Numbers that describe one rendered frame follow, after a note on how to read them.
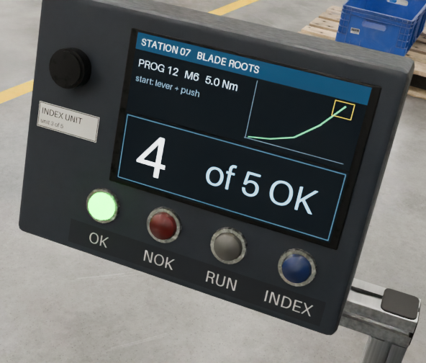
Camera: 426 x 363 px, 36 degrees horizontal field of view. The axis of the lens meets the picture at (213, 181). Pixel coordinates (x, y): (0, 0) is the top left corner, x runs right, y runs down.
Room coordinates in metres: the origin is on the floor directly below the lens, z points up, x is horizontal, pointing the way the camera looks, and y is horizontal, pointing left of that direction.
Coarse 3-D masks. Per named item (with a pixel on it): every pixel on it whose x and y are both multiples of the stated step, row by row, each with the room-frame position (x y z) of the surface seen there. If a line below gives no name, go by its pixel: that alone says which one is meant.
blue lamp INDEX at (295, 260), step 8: (296, 248) 0.35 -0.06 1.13; (288, 256) 0.35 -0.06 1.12; (296, 256) 0.35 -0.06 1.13; (304, 256) 0.35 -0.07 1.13; (312, 256) 0.35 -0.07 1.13; (280, 264) 0.35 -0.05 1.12; (288, 264) 0.34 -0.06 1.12; (296, 264) 0.34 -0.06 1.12; (304, 264) 0.34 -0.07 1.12; (312, 264) 0.34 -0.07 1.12; (280, 272) 0.35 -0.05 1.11; (288, 272) 0.34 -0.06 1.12; (296, 272) 0.34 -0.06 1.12; (304, 272) 0.34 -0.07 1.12; (312, 272) 0.34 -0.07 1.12; (288, 280) 0.34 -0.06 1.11; (296, 280) 0.34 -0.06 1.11; (304, 280) 0.34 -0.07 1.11
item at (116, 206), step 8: (96, 192) 0.39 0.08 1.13; (104, 192) 0.39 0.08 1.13; (112, 192) 0.39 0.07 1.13; (88, 200) 0.39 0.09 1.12; (96, 200) 0.39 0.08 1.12; (104, 200) 0.39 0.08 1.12; (112, 200) 0.39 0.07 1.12; (88, 208) 0.39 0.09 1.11; (96, 208) 0.38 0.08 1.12; (104, 208) 0.38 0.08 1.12; (112, 208) 0.39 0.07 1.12; (96, 216) 0.38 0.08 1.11; (104, 216) 0.38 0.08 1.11; (112, 216) 0.39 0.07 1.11
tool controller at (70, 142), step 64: (64, 0) 0.44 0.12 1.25; (128, 0) 0.48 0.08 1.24; (64, 64) 0.42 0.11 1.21; (128, 64) 0.42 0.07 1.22; (192, 64) 0.41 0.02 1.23; (256, 64) 0.39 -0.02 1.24; (320, 64) 0.39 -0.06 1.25; (384, 64) 0.38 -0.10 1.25; (64, 128) 0.42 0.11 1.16; (192, 128) 0.39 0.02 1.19; (256, 128) 0.38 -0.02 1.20; (320, 128) 0.37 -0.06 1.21; (384, 128) 0.36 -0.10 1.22; (64, 192) 0.40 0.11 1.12; (128, 192) 0.39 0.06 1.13; (192, 192) 0.38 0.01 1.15; (256, 192) 0.37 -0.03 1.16; (320, 192) 0.36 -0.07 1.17; (128, 256) 0.38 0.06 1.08; (192, 256) 0.37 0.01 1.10; (256, 256) 0.36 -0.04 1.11; (320, 256) 0.35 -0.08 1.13; (320, 320) 0.33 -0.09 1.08
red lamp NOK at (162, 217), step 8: (160, 208) 0.38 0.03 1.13; (168, 208) 0.38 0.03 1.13; (152, 216) 0.38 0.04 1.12; (160, 216) 0.37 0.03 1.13; (168, 216) 0.37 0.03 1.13; (176, 216) 0.38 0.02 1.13; (152, 224) 0.37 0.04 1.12; (160, 224) 0.37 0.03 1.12; (168, 224) 0.37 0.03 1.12; (176, 224) 0.37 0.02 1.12; (152, 232) 0.37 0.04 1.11; (160, 232) 0.37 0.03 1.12; (168, 232) 0.37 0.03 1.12; (176, 232) 0.37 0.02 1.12; (160, 240) 0.37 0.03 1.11; (168, 240) 0.37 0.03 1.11
